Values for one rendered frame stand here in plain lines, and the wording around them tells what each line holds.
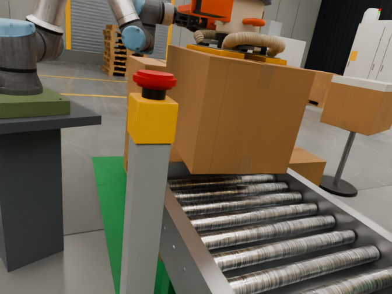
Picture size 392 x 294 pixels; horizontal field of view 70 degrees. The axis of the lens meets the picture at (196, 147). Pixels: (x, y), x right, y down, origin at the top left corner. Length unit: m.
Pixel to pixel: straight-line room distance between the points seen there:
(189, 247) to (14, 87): 0.92
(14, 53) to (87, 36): 9.32
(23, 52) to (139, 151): 0.92
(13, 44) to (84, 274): 1.04
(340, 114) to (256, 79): 1.71
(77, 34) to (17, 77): 9.28
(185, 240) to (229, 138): 0.38
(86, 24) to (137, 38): 9.46
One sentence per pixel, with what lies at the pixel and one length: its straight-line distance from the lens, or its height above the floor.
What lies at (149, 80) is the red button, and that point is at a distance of 0.43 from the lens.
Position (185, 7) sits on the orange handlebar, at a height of 1.20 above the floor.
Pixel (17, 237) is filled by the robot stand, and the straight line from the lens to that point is 1.54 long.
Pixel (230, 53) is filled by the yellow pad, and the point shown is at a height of 1.08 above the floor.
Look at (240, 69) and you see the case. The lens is 0.92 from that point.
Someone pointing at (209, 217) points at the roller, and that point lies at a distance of 0.98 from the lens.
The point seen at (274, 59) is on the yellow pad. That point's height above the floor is 1.08.
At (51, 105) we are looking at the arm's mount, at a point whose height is 0.79.
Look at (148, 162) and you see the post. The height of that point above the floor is 0.90.
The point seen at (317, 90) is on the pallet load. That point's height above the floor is 0.43.
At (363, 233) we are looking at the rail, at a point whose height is 0.56.
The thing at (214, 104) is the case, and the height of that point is 0.92.
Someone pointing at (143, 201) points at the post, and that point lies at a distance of 0.51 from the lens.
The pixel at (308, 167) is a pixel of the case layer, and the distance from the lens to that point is 1.78.
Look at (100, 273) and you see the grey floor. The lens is 1.55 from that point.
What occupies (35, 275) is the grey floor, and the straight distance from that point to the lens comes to 1.60.
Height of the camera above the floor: 1.09
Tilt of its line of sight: 20 degrees down
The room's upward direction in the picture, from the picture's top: 8 degrees clockwise
